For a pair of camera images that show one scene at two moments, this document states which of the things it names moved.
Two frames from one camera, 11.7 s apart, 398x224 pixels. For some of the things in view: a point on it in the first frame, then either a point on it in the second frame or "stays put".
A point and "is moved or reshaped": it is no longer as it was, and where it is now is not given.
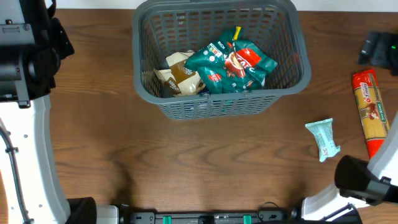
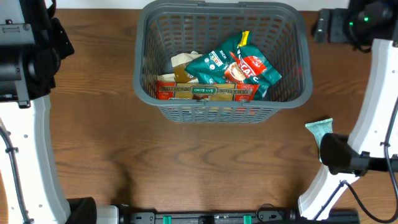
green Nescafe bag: (229, 65) is moved or reshaped
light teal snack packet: (323, 134) stays put
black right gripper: (379, 46) to (337, 18)
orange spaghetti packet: (374, 122) is moved or reshaped
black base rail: (129, 216) stays put
